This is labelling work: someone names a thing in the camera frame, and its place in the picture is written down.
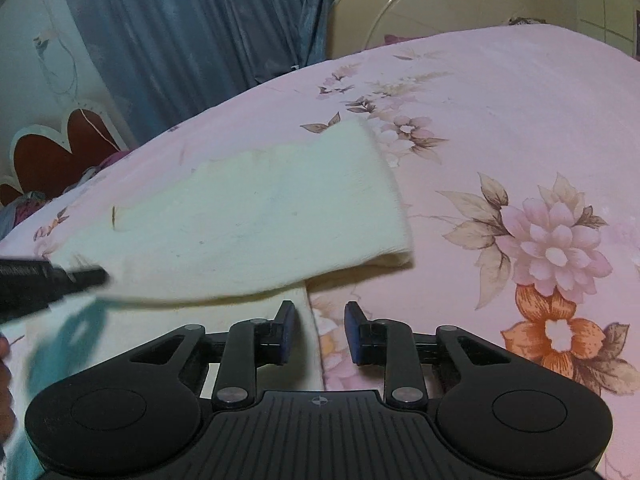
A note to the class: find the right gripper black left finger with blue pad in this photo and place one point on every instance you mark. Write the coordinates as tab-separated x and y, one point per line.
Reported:
249	345

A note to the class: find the cream white knit garment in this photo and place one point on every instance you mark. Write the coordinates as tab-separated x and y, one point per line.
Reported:
195	235

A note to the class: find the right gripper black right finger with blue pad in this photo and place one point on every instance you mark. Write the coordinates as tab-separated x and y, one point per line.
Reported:
391	345

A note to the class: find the person's left hand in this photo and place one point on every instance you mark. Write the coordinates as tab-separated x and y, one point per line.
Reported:
7	417

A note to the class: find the blue curtain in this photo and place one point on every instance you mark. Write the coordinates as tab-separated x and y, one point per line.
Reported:
165	61

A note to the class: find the pile of colourful clothes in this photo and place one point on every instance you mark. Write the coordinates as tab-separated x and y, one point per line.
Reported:
23	207

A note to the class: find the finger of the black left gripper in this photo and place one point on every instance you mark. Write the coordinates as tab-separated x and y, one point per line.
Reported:
30	286

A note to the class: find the pink floral bed sheet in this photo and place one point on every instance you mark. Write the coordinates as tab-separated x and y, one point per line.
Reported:
516	150

